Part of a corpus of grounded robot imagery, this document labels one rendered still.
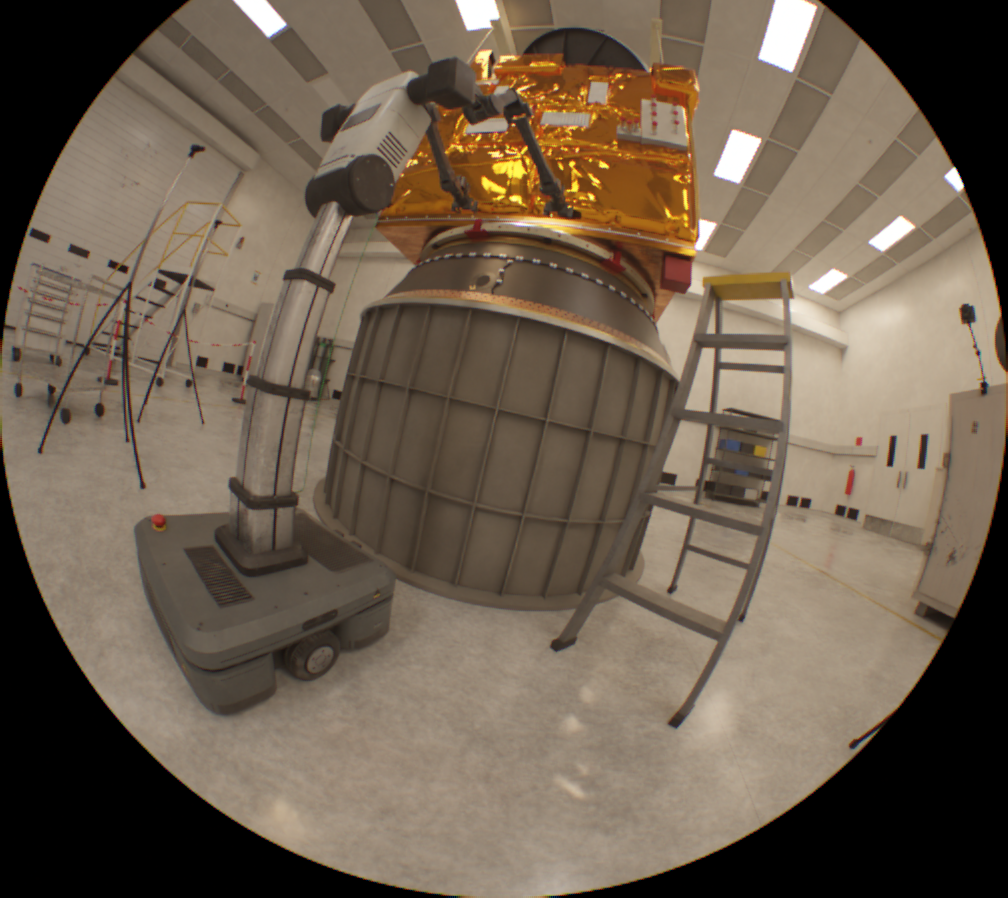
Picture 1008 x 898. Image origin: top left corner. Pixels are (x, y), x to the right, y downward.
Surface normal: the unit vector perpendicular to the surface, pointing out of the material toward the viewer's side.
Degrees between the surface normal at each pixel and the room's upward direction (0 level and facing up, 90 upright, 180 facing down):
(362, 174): 90
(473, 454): 90
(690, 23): 180
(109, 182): 90
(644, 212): 91
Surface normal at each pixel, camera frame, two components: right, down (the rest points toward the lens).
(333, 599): 0.80, -0.55
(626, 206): -0.24, -0.10
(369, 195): 0.91, 0.19
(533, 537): 0.18, -0.02
